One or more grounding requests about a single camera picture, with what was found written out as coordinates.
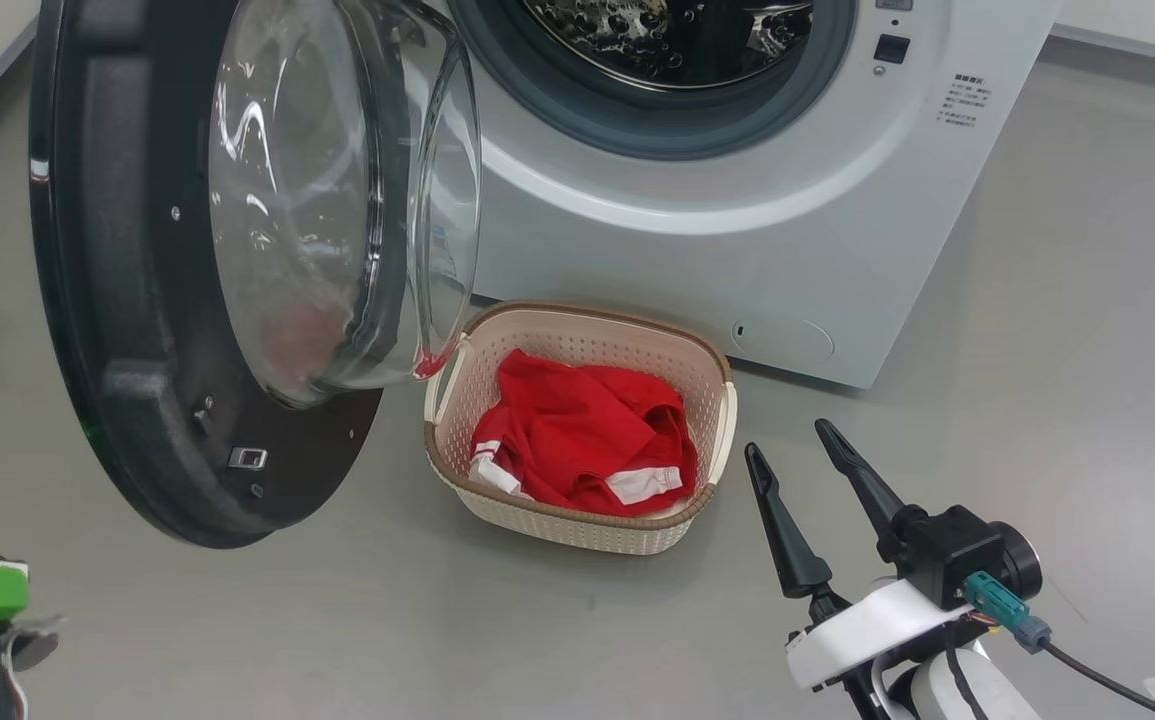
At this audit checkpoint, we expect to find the steel washer drum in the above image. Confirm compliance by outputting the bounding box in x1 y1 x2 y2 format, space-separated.
522 0 816 93

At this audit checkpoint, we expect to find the right teal camera connector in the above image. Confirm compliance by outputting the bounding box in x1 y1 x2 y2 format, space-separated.
965 571 1053 653

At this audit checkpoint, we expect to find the black round glass washer door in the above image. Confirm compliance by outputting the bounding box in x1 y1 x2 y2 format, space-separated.
29 0 483 549

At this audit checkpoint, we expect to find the red garment with white trim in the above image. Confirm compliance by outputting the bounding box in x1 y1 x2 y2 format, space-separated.
469 348 700 518

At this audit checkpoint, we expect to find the round drain filter cover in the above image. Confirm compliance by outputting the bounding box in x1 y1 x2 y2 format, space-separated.
732 313 835 364

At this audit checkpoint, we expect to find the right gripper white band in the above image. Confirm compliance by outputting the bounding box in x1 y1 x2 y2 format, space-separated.
744 418 978 691

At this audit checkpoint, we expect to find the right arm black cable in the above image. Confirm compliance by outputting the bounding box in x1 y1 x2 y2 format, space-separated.
1037 640 1155 720

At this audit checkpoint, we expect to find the cream perforated laundry basket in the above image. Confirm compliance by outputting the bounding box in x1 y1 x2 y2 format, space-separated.
423 301 738 556

